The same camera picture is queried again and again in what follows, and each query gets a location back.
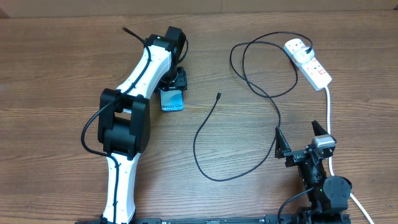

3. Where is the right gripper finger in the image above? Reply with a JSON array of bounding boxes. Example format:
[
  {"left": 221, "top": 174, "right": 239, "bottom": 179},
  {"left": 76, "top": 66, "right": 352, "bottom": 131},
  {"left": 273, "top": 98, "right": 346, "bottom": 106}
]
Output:
[
  {"left": 312, "top": 120, "right": 328, "bottom": 136},
  {"left": 275, "top": 127, "right": 291, "bottom": 159}
]

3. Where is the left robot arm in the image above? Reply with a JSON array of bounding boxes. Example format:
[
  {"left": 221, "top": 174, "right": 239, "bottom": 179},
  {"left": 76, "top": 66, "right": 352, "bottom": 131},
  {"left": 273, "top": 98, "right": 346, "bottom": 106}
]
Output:
[{"left": 98, "top": 27, "right": 188, "bottom": 223}]

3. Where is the white power strip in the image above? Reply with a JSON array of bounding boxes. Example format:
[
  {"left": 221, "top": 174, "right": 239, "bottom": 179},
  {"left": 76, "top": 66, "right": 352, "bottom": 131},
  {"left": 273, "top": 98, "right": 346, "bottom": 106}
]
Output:
[{"left": 284, "top": 39, "right": 332, "bottom": 91}]

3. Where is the brown cardboard backboard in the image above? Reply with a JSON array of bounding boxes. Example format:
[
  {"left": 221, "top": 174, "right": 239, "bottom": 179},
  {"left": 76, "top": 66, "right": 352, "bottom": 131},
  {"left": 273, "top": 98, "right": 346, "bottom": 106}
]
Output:
[{"left": 1, "top": 0, "right": 397, "bottom": 19}]

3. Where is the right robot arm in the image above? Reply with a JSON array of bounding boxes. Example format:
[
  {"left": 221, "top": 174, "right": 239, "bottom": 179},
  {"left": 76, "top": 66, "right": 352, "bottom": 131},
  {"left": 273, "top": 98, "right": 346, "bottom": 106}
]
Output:
[{"left": 275, "top": 120, "right": 352, "bottom": 224}]

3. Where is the white charger plug adapter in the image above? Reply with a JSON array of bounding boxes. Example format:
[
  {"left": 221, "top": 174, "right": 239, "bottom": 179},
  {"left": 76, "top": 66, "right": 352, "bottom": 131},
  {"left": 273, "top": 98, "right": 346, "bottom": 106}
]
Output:
[{"left": 293, "top": 47, "right": 315, "bottom": 64}]

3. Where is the Samsung Galaxy smartphone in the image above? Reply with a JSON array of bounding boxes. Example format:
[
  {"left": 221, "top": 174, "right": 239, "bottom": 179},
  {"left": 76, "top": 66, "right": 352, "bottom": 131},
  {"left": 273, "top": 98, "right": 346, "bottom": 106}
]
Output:
[{"left": 160, "top": 90, "right": 184, "bottom": 111}]

